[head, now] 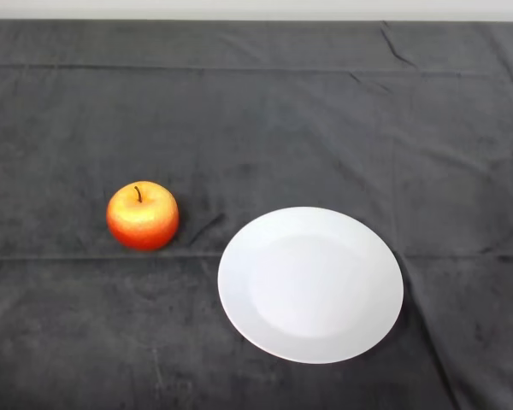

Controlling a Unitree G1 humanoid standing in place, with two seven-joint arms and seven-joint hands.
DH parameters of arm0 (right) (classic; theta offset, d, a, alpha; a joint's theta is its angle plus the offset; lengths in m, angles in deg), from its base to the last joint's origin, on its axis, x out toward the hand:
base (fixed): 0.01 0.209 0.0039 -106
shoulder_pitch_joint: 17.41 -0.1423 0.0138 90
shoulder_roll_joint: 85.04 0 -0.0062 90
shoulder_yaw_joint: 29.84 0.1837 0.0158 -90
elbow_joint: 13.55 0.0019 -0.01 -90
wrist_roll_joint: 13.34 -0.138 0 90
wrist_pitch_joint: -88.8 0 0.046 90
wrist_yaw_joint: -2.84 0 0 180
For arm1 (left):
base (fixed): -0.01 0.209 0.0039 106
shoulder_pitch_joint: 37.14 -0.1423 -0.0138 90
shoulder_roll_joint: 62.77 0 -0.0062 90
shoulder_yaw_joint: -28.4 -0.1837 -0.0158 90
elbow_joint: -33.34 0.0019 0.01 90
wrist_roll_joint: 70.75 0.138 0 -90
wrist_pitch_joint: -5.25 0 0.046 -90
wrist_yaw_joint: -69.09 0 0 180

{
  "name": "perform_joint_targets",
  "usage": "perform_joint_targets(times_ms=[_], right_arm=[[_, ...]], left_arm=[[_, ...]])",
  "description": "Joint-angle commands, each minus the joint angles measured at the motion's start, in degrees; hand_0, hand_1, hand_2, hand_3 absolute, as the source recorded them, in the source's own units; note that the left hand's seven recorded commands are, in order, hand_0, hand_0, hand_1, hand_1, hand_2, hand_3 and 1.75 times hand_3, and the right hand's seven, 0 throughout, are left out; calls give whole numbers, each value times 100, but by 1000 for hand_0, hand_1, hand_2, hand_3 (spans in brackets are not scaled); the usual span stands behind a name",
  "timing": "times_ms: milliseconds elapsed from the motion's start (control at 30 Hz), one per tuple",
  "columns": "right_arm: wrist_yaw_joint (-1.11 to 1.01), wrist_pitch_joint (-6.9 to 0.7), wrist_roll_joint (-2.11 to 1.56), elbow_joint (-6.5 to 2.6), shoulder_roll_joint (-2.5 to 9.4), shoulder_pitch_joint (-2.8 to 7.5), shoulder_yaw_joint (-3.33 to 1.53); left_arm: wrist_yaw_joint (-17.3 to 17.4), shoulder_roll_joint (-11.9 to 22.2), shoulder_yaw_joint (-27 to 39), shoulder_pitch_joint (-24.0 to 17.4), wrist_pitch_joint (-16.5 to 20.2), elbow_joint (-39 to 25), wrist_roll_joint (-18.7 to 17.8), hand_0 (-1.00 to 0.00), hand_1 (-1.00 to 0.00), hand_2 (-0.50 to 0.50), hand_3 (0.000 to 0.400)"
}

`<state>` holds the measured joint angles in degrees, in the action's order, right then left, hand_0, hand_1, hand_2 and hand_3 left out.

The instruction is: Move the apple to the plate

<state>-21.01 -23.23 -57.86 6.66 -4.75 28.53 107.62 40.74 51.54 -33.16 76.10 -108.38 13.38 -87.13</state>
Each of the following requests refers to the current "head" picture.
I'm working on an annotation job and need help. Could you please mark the red yellow apple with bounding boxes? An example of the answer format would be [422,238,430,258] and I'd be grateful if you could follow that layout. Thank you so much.
[106,180,180,252]

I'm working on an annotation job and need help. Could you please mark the round white plate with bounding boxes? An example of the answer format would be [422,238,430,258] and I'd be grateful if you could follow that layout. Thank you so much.
[216,206,405,365]

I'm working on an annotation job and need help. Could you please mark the black cloth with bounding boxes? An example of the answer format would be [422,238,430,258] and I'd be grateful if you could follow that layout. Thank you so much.
[0,19,513,410]

